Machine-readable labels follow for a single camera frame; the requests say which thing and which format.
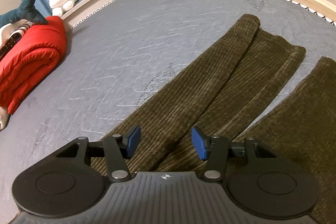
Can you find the white plush toy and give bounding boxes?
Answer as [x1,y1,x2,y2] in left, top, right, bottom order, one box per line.
[49,0,76,17]

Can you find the red folded blanket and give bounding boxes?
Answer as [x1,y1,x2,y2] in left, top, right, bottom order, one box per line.
[0,16,67,115]

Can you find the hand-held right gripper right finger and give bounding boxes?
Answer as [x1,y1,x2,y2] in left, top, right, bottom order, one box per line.
[191,126,274,183]

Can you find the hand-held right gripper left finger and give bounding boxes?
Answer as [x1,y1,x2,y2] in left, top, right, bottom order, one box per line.
[56,125,142,183]

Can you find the blue shark plush toy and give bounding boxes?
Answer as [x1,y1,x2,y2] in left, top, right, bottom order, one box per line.
[0,0,50,28]

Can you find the grey quilted mattress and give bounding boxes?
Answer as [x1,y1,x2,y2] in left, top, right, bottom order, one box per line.
[0,0,336,224]

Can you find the olive corduroy pants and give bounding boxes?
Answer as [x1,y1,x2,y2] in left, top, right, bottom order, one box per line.
[89,13,336,224]

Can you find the striped cloth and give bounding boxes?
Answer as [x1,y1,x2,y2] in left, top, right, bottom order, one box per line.
[0,20,34,57]

